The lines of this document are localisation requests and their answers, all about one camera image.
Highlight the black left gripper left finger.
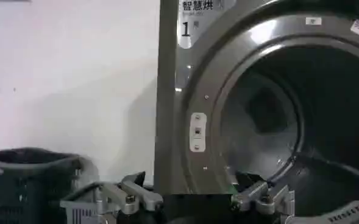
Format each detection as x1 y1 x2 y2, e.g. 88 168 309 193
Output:
96 171 164 215

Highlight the grey dryer machine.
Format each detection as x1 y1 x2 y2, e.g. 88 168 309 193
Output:
153 0 359 224

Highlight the light grey laundry basket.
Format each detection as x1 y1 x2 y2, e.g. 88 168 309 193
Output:
59 155 123 224

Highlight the white number label sticker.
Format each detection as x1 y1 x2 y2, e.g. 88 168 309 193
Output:
177 0 238 49

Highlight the silver door latch plate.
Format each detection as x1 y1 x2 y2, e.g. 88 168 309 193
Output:
189 112 207 153

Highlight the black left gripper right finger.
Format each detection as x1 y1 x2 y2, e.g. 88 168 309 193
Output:
230 172 296 216

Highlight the dark plastic laundry basket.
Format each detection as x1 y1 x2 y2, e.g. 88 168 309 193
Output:
0 147 83 224

